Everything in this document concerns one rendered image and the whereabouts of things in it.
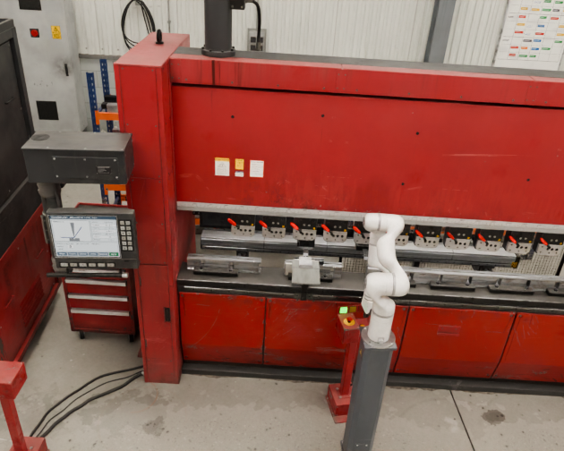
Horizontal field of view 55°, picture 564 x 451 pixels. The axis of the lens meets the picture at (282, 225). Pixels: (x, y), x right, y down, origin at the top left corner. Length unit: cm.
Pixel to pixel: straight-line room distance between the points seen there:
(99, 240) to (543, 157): 260
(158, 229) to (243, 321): 94
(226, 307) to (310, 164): 116
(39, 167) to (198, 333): 165
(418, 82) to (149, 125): 150
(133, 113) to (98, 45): 458
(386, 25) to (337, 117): 439
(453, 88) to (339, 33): 430
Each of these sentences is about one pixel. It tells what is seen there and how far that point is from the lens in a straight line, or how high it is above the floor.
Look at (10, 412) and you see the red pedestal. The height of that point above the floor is 51.
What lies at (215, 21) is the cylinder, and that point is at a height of 249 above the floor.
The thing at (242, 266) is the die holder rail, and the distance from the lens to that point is 370.
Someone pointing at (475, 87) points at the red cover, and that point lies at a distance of 327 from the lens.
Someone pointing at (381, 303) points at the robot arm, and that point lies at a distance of 292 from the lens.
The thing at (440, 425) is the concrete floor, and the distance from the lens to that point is 416.
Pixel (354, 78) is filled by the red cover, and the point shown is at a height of 225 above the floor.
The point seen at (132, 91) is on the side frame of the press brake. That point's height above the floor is 215.
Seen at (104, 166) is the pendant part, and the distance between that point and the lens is 290.
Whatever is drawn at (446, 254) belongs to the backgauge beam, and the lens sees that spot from 406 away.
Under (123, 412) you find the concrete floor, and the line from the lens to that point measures 406.
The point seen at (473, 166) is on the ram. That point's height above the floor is 176.
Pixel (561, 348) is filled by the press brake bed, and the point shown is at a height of 48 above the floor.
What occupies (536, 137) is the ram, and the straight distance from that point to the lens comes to 352.
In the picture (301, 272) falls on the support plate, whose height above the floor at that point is 100.
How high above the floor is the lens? 302
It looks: 30 degrees down
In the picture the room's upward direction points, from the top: 4 degrees clockwise
